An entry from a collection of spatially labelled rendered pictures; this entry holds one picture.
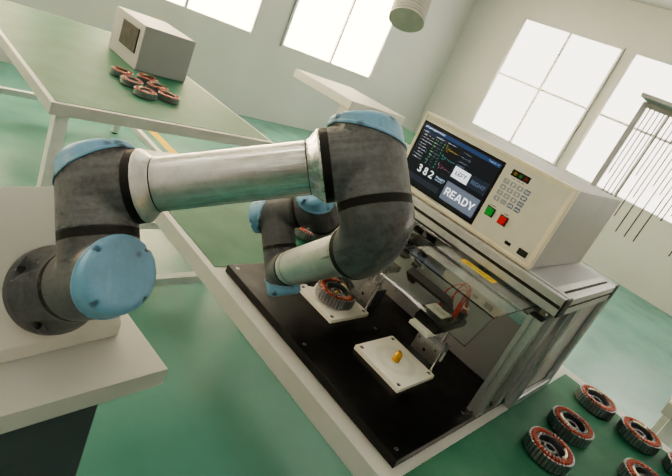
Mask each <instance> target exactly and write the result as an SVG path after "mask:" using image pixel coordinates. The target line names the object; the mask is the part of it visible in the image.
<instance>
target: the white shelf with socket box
mask: <svg viewBox="0 0 672 476"><path fill-rule="evenodd" d="M293 76H294V77H295V78H297V79H298V80H300V81H302V82H303V83H305V84H307V85H309V86H310V87H312V88H314V89H315V90H317V91H319V92H320V93H322V94H324V95H325V96H327V97H329V98H330V99H332V100H334V101H335V102H337V103H339V104H340V107H339V110H338V112H337V113H340V114H342V112H344V111H350V110H372V111H378V112H383V113H386V114H388V115H390V116H392V117H394V118H395V119H396V120H397V121H398V122H399V123H400V125H402V124H403V122H404V120H405V117H403V116H402V115H400V114H398V113H396V112H394V111H392V110H391V109H389V108H387V107H385V106H383V105H382V104H380V103H378V102H376V101H374V100H373V99H371V98H369V97H367V96H365V95H364V94H362V93H360V92H358V91H356V90H355V89H353V88H351V87H348V86H345V85H343V84H340V83H337V82H334V81H331V80H328V79H325V78H322V77H319V76H317V75H314V74H311V73H308V72H305V71H302V70H299V69H296V70H295V72H294V75H293Z"/></svg>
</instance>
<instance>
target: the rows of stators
mask: <svg viewBox="0 0 672 476"><path fill-rule="evenodd" d="M602 393H603V392H602V391H600V390H599V389H597V388H595V387H592V386H591V385H587V384H581V385H580V386H579V388H578V389H577V390H576V392H575V395H576V397H577V399H578V401H579V403H581V405H583V407H584V408H586V410H588V409H589V410H588V411H589V412H591V413H592V414H594V415H595V416H597V417H600V418H602V419H605V420H610V419H611V418H612V417H613V416H614V415H615V414H616V412H617V408H616V406H615V404H614V402H612V400H611V399H610V398H609V397H608V396H607V395H605V393H603V394H602ZM645 426H646V425H645V424H643V423H642V422H640V421H639V420H637V419H634V418H633V417H629V416H623V417H622V418H621V419H620V420H619V421H618V423H617V424H616V427H617V430H618V432H619V433H620V434H621V436H622V437H623V438H624V439H625V440H626V441H627V442H629V444H630V445H631V444H632V446H633V447H635V449H638V450H639V451H641V452H642V453H644V454H647V455H651V456H654V455H656V454H657V453H658V452H659V450H660V449H661V448H662V443H661V441H660V439H659V438H658V436H656V434H655V433H654V432H653V431H651V429H650V428H649V427H648V426H646V427H645ZM648 428H649V429H648ZM662 464H663V466H664V467H665V469H666V471H667V472H668V473H669V475H671V476H672V451H670V452H668V454H667V455H666V456H665V457H664V458H663V459H662Z"/></svg>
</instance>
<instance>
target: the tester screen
mask: <svg viewBox="0 0 672 476"><path fill-rule="evenodd" d="M407 162H408V169H409V170H411V171H412V172H414V173H415V174H417V175H419V176H420V177H422V178H423V179H425V180H426V181H428V182H430V183H431V184H433V185H434V186H436V187H437V188H439V190H438V192H437V194H435V193H434V192H432V191H431V190H429V189H428V188H426V187H425V186H423V185H422V184H420V183H418V182H417V181H415V180H414V179H412V178H411V177H410V181H411V182H412V183H414V184H415V185H417V186H418V187H420V188H421V189H423V190H424V191H426V192H427V193H429V194H430V195H432V196H433V197H435V198H436V199H438V200H439V201H441V202H443V203H444V204H446V205H447V206H449V207H450V208H452V209H453V210H455V211H456V212H458V213H459V214H461V215H462V216H464V217H465V218H467V219H468V220H471V219H472V217H473V215H474V213H475V212H476V210H477V208H478V206H479V205H478V206H477V208H476V210H475V212H474V213H473V215H472V217H471V218H469V217H468V216H466V215H465V214H463V213H462V212H460V211H459V210H457V209H456V208H454V207H453V206H451V205H449V204H448V203H446V202H445V201H443V200H442V199H440V198H439V196H440V194H441V192H442V190H443V188H444V186H445V185H446V183H447V181H450V182H452V183H453V184H455V185H456V186H458V187H460V188H461V189H463V190H465V191H466V192H468V193H469V194H471V195H473V196H474V197H476V198H477V199H479V200H481V201H482V199H483V197H484V196H485V194H486V192H487V190H488V189H489V187H490V185H491V183H492V182H493V180H494V178H495V176H496V175H497V173H498V171H499V169H500V168H501V166H502V164H500V163H498V162H496V161H495V160H493V159H491V158H489V157H487V156H485V155H484V154H482V153H480V152H478V151H476V150H474V149H472V148H471V147H469V146H467V145H465V144H463V143H461V142H460V141H458V140H456V139H454V138H452V137H450V136H449V135H447V134H445V133H443V132H441V131H439V130H438V129H436V128H434V127H432V126H430V125H428V124H427V123H426V125H425V127H424V129H423V131H422V133H421V135H420V137H419V139H418V141H417V143H416V145H415V147H414V149H413V151H412V153H411V155H410V157H409V159H408V161H407ZM419 162H420V163H421V164H423V165H425V166H426V167H428V168H430V169H431V170H433V171H434V172H436V174H435V176H434V178H433V179H432V181H431V180H430V179H428V178H427V177H425V176H423V175H422V174H420V173H419V172H417V171H416V168H417V166H418V164H419ZM455 166H458V167H459V168H461V169H463V170H464V171H466V172H468V173H470V174H471V175H473V176H475V177H476V178H478V179H480V180H482V181H483V182H485V183H487V184H488V185H489V186H488V188H487V190H486V191H485V193H484V195H483V196H482V195H481V194H479V193H477V192H476V191H474V190H472V189H471V188H469V187H467V186H466V185H464V184H462V183H461V182H459V181H457V180H456V179H454V178H453V177H451V174H452V172H453V170H454V168H455ZM481 201H480V203H481ZM480 203H479V204H480Z"/></svg>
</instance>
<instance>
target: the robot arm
mask: <svg viewBox="0 0 672 476"><path fill-rule="evenodd" d="M406 151H407V146H406V143H405V142H404V137H403V131H402V127H401V125H400V123H399V122H398V121H397V120H396V119H395V118H394V117H392V116H390V115H388V114H386V113H383V112H378V111H372V110H350V111H344V112H342V114H340V113H337V114H335V115H333V116H332V117H331V118H330V119H329V120H328V123H327V128H319V129H316V130H315V131H314V132H313V133H312V135H311V136H310V137H309V138H308V139H306V140H302V141H293V142H283V143H274V144H265V145H256V146H247V147H238V148H229V149H220V150H211V151H201V152H193V153H184V154H175V155H166V156H157V157H153V156H151V155H150V154H149V153H148V152H146V151H145V150H144V149H140V148H138V149H135V148H134V146H133V145H132V144H131V143H129V142H127V141H125V140H121V139H114V138H111V139H107V140H106V139H105V138H96V139H88V140H83V141H79V142H76V143H73V144H70V145H68V146H66V147H64V148H63V149H62V150H60V151H59V153H58V154H57V156H56V157H55V160H54V175H53V177H52V184H53V186H54V211H55V238H56V245H48V246H43V247H40V248H37V249H34V250H31V251H29V252H27V253H25V254H24V255H22V256H21V257H20V258H18V259H17V260H16V261H15V262H14V263H13V264H12V266H11V267H10V269H9V270H8V272H7V274H6V276H5V279H4V282H3V287H2V298H3V303H4V306H5V309H6V311H7V313H8V315H9V316H10V318H11V319H12V320H13V321H14V322H15V323H16V324H17V325H18V326H20V327H21V328H22V329H24V330H26V331H28V332H31V333H34V334H37V335H45V336H51V335H61V334H65V333H69V332H72V331H74V330H76V329H78V328H80V327H81V326H83V325H84V324H85V323H87V322H88V321H89V320H109V319H113V318H116V317H119V316H121V315H125V314H128V313H130V312H132V311H134V310H135V309H137V308H138V307H139V306H141V305H142V304H143V303H144V302H145V300H146V299H147V298H148V297H149V295H150V293H151V292H152V289H153V287H154V284H155V280H156V263H155V259H154V257H153V254H152V252H151V251H150V250H148V249H147V248H146V245H145V244H144V243H143V242H142V241H141V240H140V228H139V224H144V223H151V222H154V221H155V220H156V219H157V217H158V216H159V214H160V213H161V212H164V211H173V210H182V209H191V208H200V207H209V206H218V205H227V204H236V203H245V202H253V203H252V204H251V205H250V207H249V211H248V218H249V221H250V226H251V228H252V230H253V231H254V232H255V233H260V234H261V236H262V247H263V257H264V268H265V283H266V287H267V293H268V295H269V296H271V297H274V296H284V295H293V294H298V293H299V292H300V290H301V287H300V284H302V283H306V284H307V286H311V287H314V286H315V285H316V283H317V282H318V281H319V280H324V279H330V278H336V277H341V279H342V281H343V282H344V284H345V286H346V287H347V289H348V291H349V292H350V294H351V296H352V298H354V299H356V300H358V301H359V300H361V299H360V297H359V295H358V291H359V290H360V288H361V287H362V286H363V285H364V284H365V283H366V282H367V281H368V278H370V277H373V276H375V275H377V274H379V273H381V272H382V271H384V270H385V269H386V268H388V267H389V266H390V265H391V264H392V263H393V262H394V261H395V260H396V259H397V257H398V256H399V255H400V254H401V252H402V251H403V249H404V248H405V246H406V244H407V242H408V240H409V238H410V235H411V233H412V230H413V226H414V219H415V210H414V204H413V200H412V191H411V184H410V177H409V169H408V162H407V155H406ZM254 201H255V202H254ZM335 202H336V203H337V206H336V203H335ZM304 226H309V227H310V229H311V231H312V233H313V235H314V237H315V239H316V240H315V241H312V242H309V243H307V244H304V245H301V246H298V247H297V246H296V237H295V228H300V227H304Z"/></svg>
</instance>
